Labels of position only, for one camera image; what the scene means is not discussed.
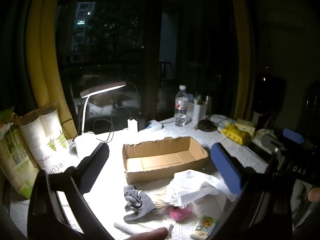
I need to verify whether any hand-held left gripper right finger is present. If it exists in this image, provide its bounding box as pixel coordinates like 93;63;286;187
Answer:
210;142;293;240

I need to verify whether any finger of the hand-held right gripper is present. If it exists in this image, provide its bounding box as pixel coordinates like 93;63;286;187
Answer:
261;134;284;154
283;128;306;144

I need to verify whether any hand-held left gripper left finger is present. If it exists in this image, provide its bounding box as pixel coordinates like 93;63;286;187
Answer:
27;141;118;240

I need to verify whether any white plastic bag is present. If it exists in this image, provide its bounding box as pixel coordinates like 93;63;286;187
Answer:
160;169;238;221

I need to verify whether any cardboard box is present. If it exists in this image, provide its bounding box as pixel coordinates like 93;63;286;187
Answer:
122;136;209;185

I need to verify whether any grey knitted sock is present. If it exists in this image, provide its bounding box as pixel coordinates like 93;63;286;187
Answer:
123;185;157;222

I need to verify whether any pink fluffy soft item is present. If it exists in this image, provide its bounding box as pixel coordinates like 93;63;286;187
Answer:
169;203;193;221

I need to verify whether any person's right hand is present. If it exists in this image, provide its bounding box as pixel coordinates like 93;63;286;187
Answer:
308;189;320;202

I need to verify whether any person's left hand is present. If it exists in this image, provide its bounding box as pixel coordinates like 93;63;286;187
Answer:
130;227;168;240

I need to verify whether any crumpled pale plastic bag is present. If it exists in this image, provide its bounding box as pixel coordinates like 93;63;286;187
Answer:
254;128;277;142

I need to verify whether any white desk lamp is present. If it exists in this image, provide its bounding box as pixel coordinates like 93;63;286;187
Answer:
74;81;127;159

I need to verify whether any white embossed tablecloth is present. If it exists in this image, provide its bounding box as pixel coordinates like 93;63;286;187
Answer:
9;115;269;240

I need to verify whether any pale yellow tissue pack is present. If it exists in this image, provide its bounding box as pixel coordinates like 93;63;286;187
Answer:
235;118;256;133

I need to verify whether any white charger block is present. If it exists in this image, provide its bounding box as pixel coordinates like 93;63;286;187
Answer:
127;118;138;133

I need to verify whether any dark round cap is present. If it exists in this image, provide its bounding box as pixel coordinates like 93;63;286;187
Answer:
193;119;218;131

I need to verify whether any white paper cup pack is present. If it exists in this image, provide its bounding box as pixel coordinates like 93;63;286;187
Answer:
19;105;72;175

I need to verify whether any black power adapter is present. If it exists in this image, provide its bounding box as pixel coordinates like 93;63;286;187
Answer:
137;117;148;131

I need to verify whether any cartoon sticker card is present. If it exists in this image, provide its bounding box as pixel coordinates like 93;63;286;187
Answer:
189;216;218;240

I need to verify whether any white perforated holder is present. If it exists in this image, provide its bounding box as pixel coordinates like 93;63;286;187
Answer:
191;99;208;123

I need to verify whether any white and blue box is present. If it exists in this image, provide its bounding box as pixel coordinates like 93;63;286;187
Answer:
145;120;163;132

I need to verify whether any bundle of cotton swabs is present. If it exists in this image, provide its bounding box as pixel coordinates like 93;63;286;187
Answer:
152;192;177;210

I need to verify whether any clear water bottle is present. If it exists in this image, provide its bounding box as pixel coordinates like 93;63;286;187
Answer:
174;85;189;127

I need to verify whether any yellow curtain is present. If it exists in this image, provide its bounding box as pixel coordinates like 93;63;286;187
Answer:
26;0;78;140
230;0;256;123

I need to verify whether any green paper cup pack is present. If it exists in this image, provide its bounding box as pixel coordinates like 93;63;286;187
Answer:
0;107;40;200

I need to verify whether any black cable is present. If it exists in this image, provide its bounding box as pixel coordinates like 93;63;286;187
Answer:
93;106;131;143

